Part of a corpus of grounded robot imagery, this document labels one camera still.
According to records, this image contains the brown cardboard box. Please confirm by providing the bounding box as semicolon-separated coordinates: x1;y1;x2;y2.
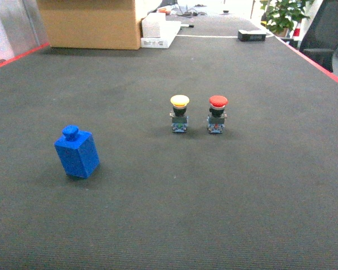
37;0;147;50

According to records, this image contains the small white box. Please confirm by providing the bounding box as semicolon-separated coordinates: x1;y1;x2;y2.
141;12;166;38

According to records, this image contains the red mushroom push button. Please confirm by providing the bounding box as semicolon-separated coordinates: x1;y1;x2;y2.
207;95;228;134

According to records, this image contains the blue block part with knob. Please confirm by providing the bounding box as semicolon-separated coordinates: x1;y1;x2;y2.
54;125;100;179

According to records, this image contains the yellow mushroom push button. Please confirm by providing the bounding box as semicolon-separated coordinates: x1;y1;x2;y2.
170;94;190;133

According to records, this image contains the white flat box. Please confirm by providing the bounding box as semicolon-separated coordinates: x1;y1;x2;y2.
141;21;181;49

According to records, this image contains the black office chair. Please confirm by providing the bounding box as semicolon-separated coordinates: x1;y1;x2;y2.
299;0;338;72

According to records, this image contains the green potted plant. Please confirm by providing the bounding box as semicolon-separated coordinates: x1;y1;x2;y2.
260;0;311;35

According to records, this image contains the black rectangular device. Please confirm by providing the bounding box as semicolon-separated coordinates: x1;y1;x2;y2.
237;29;266;42

